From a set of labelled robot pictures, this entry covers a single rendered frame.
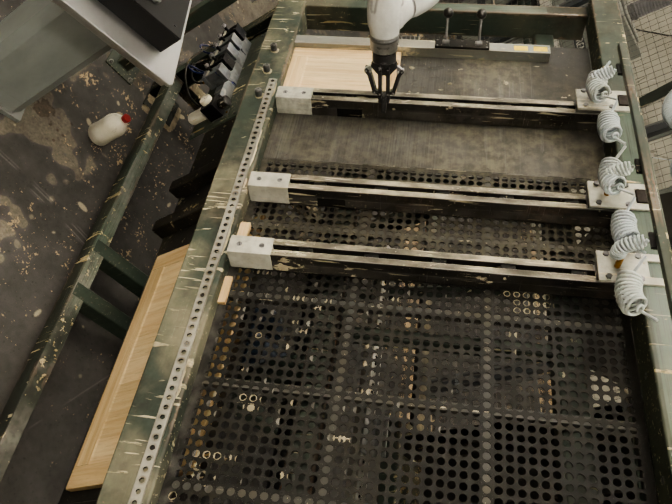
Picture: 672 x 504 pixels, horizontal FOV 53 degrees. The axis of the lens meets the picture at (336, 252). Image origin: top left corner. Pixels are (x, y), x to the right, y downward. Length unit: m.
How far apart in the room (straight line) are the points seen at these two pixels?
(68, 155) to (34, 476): 1.22
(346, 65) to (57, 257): 1.29
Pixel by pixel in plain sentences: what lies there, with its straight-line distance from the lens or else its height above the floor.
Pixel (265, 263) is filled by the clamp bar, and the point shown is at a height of 0.99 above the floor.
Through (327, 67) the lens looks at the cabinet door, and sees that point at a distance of 2.59.
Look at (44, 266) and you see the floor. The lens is 2.68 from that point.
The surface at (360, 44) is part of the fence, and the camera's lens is 2.66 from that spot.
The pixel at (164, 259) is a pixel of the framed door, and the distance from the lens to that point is 2.61.
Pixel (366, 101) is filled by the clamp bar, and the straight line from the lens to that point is 2.33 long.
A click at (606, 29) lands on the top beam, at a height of 1.89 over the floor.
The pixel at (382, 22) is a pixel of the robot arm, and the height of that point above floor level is 1.42.
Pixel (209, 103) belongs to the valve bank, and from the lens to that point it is 2.41.
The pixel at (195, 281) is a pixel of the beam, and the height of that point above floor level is 0.85.
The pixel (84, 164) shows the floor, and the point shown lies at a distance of 2.94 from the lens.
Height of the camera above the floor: 2.16
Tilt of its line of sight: 32 degrees down
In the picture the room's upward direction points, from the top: 71 degrees clockwise
